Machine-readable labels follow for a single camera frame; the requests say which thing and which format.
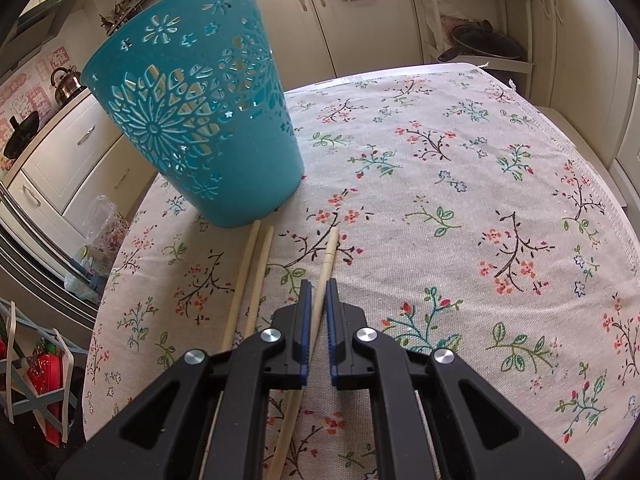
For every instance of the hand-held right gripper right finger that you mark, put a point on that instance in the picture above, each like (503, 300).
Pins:
(332, 335)

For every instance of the black lidded pan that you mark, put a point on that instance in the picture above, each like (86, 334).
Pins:
(490, 45)

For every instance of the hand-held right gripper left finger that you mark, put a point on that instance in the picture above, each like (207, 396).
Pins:
(302, 330)

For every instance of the black wok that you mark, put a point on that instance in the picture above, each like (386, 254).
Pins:
(22, 135)

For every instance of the floral tablecloth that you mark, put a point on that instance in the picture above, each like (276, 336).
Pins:
(450, 185)

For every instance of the white drawer cabinet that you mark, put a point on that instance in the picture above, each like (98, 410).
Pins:
(575, 35)

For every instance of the range hood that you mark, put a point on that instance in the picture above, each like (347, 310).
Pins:
(40, 25)

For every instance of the steel kettle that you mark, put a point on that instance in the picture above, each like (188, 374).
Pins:
(67, 87)

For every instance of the pink wall stickers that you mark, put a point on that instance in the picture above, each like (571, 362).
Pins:
(30, 95)

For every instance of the blue perforated plastic basket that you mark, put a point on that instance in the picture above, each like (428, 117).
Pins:
(250, 175)

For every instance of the trash bin with plastic bag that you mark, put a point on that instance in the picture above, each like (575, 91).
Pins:
(100, 230)

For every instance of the pale wooden chopstick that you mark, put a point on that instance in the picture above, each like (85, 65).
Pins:
(327, 260)
(240, 285)

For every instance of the white folding shelf rack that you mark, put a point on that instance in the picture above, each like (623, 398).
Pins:
(45, 400)

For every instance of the silver door frame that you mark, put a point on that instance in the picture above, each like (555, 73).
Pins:
(30, 265)

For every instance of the wall utensil rack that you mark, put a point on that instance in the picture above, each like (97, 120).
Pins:
(125, 10)

